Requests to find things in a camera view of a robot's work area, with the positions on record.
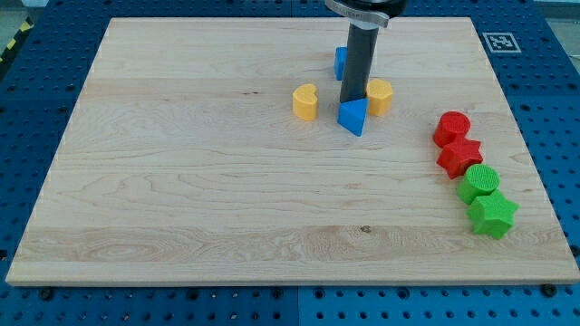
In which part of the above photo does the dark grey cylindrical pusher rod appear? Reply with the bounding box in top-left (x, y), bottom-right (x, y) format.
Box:
top-left (340, 24), bottom-right (379, 103)

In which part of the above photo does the yellow heart block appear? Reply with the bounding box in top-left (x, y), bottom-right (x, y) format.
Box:
top-left (292, 83), bottom-right (318, 121)

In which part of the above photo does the light wooden board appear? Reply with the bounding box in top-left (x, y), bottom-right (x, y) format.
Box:
top-left (6, 17), bottom-right (579, 287)

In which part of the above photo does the blue cube block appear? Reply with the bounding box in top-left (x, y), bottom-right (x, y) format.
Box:
top-left (333, 46), bottom-right (348, 81)

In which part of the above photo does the yellow hexagon block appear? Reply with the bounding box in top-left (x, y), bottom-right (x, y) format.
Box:
top-left (366, 79), bottom-right (393, 116)

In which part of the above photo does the blue triangle block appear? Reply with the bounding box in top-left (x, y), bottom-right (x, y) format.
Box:
top-left (337, 98), bottom-right (368, 137)

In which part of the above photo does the red cylinder block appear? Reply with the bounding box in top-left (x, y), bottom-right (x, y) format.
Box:
top-left (432, 110), bottom-right (471, 148)

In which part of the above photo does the white fiducial marker tag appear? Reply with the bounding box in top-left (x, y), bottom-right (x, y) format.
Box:
top-left (483, 32), bottom-right (521, 53)

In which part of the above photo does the red star block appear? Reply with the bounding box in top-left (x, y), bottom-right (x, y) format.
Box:
top-left (437, 138), bottom-right (483, 179)

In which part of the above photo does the green cylinder block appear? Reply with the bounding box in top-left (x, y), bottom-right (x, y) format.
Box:
top-left (457, 164), bottom-right (500, 205)

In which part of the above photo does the green star block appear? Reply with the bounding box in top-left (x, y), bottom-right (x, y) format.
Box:
top-left (467, 189), bottom-right (519, 239)

